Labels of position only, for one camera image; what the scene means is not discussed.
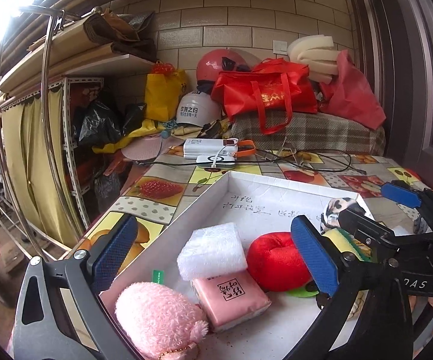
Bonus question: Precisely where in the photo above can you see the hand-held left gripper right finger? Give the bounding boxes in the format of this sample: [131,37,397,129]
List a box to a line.
[291,215,416,360]

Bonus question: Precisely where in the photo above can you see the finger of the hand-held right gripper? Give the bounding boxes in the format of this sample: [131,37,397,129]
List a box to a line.
[381,181,433,231]
[338,208,398,250]

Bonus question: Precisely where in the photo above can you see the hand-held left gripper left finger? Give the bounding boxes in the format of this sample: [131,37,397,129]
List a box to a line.
[12,213,144,360]

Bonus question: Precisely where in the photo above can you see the yellow sponge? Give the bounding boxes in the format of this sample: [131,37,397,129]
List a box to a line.
[321,228,373,263]

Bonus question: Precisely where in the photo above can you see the black and white scrunchie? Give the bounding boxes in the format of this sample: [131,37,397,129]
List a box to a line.
[319,197,365,231]

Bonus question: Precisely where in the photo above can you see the red apple plush toy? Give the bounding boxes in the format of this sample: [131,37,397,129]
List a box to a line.
[246,232,320,299]

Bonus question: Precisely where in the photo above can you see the white cardboard box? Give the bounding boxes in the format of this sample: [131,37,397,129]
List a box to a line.
[98,170,375,360]

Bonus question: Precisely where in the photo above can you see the pink plush toy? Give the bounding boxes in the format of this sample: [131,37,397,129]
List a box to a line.
[115,281,210,360]

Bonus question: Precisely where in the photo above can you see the pink tissue packet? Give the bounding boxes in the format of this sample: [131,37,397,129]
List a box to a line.
[192,270,273,334]

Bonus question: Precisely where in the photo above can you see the white foam sheet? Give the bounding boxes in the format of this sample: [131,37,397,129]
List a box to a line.
[177,222,248,281]

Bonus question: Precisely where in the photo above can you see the fruit print tablecloth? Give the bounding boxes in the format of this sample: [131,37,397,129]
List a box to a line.
[70,146,433,360]

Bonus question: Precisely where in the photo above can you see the plaid covered box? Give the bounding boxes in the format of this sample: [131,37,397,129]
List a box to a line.
[232,112,386,156]

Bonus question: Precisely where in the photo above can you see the pink cloth hat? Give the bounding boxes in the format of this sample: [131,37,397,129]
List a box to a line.
[122,137,163,161]

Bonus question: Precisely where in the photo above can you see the red plastic bag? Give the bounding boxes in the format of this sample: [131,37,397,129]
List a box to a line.
[319,49,387,130]

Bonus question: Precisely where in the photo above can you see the purple panel door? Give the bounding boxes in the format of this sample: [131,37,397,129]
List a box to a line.
[342,0,433,203]

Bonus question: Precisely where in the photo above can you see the yellow cloth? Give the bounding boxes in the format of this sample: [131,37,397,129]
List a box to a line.
[92,118,174,154]

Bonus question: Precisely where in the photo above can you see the yellow curtain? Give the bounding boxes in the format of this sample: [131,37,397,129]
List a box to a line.
[1,88,86,248]

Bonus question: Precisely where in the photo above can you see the black plastic bag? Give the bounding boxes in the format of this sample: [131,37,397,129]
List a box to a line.
[73,99,124,148]

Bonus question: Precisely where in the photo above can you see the white power bank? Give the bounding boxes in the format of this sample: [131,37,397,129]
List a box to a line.
[183,139,240,160]

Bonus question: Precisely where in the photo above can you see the metal tube rack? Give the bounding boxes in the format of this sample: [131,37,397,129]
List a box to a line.
[0,5,79,265]

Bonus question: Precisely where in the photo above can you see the yellow bag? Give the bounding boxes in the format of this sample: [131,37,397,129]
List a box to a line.
[144,68,188,122]

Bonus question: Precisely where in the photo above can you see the white helmet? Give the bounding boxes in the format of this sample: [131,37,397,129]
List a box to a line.
[175,91,223,127]

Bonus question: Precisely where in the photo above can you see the red tote bag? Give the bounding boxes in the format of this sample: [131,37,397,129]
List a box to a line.
[211,58,318,136]

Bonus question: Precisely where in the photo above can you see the cream foam rolls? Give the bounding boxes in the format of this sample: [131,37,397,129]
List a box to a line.
[287,37,343,83]

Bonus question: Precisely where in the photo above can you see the wooden shelf boards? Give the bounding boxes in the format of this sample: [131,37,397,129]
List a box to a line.
[0,7,158,100]

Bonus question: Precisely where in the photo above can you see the red helmet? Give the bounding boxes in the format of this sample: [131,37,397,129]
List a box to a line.
[196,49,256,83]

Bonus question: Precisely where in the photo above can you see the black cable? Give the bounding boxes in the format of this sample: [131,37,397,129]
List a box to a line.
[138,150,367,176]

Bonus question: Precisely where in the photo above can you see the metal wire stand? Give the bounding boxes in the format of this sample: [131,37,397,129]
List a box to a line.
[273,137,304,166]

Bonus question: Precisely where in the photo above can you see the orange handle tool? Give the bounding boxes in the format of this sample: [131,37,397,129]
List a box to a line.
[235,139,257,158]

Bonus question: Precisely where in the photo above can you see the white wireless charger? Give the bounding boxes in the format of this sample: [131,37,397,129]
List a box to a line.
[196,155,237,170]

